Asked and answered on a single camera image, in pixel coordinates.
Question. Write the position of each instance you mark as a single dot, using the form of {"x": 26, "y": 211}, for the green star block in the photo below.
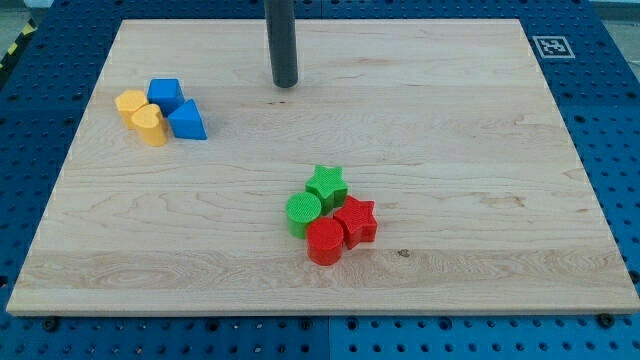
{"x": 328, "y": 186}

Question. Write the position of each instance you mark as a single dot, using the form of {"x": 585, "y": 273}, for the green cylinder block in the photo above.
{"x": 301, "y": 210}

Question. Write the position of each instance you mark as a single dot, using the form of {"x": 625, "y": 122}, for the red cylinder block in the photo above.
{"x": 325, "y": 238}

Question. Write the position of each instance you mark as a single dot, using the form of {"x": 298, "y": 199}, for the red star block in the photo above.
{"x": 357, "y": 220}

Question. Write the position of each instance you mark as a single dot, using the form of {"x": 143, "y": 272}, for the light wooden board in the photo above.
{"x": 482, "y": 203}

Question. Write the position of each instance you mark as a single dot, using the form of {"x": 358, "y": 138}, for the blue triangle block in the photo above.
{"x": 186, "y": 122}

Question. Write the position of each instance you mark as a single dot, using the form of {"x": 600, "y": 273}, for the blue cube block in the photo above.
{"x": 166, "y": 93}

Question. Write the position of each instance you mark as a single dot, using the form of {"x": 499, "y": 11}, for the yellow heart block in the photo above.
{"x": 150, "y": 125}

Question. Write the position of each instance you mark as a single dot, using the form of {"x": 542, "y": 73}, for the yellow hexagon block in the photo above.
{"x": 129, "y": 102}

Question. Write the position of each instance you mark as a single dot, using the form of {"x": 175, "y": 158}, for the white fiducial marker tag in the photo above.
{"x": 553, "y": 47}

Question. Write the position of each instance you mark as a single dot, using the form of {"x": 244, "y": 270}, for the black left board screw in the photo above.
{"x": 50, "y": 324}

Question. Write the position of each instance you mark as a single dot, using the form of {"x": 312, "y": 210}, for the black board screw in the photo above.
{"x": 605, "y": 320}
{"x": 50, "y": 324}

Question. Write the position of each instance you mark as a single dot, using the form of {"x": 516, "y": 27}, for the black right board screw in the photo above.
{"x": 605, "y": 320}

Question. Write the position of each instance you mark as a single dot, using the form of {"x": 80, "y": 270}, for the yellow black hazard tape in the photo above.
{"x": 17, "y": 48}

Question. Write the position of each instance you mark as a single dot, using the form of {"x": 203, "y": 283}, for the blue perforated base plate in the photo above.
{"x": 47, "y": 92}

